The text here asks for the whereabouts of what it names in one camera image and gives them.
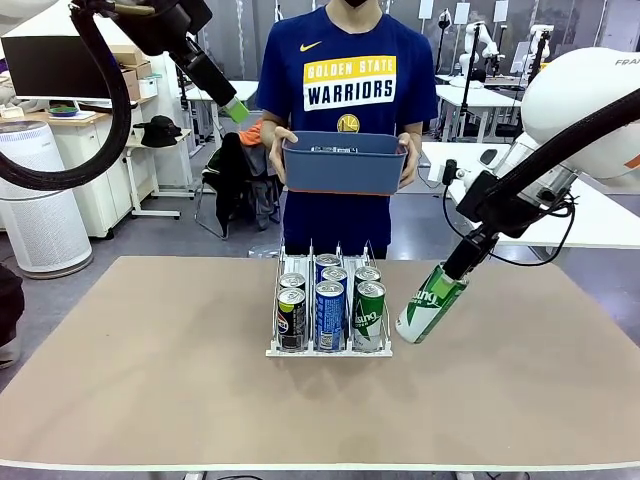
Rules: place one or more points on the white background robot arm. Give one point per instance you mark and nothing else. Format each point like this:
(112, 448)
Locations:
(537, 45)
(472, 47)

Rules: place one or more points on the black jacket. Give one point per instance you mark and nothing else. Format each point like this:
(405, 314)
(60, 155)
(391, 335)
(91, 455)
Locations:
(227, 170)

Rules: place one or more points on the grey garment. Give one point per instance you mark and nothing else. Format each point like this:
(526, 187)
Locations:
(257, 162)

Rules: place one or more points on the blue-grey plastic bin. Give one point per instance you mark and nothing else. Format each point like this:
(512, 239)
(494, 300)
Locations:
(345, 170)

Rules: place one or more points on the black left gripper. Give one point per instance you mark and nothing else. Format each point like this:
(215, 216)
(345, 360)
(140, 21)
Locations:
(205, 70)

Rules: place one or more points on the black left wrist mount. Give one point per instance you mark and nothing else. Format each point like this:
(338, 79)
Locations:
(160, 25)

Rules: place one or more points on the person's right forearm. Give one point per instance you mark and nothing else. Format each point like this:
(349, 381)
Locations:
(274, 121)

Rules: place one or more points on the white background desk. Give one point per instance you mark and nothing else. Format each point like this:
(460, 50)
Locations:
(197, 96)
(470, 95)

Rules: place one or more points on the orange jacket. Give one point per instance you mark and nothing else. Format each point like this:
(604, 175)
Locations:
(252, 137)

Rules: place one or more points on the person's left hand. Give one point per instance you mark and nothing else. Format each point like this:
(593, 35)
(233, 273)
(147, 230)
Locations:
(412, 162)

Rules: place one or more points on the blue beverage can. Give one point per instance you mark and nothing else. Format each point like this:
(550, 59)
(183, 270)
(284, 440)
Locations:
(334, 274)
(327, 260)
(330, 315)

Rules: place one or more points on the green Tsingtao beer can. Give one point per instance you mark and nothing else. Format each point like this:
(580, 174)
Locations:
(367, 273)
(425, 320)
(369, 317)

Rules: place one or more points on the person in blue Warriors shirt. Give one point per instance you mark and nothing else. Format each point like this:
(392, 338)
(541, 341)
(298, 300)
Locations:
(350, 50)

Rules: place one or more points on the person's right hand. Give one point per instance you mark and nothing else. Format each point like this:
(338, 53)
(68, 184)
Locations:
(277, 155)

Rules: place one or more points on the small black right wrist camera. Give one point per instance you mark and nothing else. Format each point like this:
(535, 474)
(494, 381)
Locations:
(451, 172)

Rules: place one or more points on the brown cardboard box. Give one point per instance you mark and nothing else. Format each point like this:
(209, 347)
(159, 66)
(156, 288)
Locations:
(135, 93)
(144, 70)

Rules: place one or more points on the white cabinet desk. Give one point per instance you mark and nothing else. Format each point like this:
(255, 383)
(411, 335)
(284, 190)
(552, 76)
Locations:
(85, 165)

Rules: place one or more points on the white plastic storage box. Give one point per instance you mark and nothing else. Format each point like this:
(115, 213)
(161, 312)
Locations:
(148, 87)

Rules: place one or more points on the person's left forearm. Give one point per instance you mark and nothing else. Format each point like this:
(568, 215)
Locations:
(415, 132)

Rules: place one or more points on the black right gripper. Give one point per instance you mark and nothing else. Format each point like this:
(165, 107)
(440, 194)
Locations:
(472, 252)

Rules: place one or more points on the white air purifier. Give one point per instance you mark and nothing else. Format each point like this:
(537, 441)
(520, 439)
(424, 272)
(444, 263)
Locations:
(40, 225)

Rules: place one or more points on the white side table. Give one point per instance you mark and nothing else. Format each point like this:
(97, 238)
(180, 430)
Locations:
(610, 225)

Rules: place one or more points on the black wrist mount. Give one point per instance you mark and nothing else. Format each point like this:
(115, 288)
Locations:
(480, 200)
(160, 25)

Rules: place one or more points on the black right wrist mount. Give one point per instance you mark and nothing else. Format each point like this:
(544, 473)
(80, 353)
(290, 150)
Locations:
(480, 200)

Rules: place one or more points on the black laptop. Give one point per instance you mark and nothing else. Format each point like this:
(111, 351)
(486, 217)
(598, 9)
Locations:
(97, 105)

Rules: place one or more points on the metal frame chair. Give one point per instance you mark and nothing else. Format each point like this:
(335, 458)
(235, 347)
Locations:
(195, 212)

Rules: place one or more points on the green plate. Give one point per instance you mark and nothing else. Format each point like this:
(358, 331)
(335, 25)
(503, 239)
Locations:
(63, 109)

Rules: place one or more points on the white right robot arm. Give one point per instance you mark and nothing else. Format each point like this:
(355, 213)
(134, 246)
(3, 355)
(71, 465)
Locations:
(575, 100)

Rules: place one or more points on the small white rolling table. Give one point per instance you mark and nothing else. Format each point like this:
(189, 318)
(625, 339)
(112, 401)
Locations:
(132, 170)

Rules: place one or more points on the black hat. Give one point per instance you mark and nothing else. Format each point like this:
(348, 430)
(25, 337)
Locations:
(160, 130)

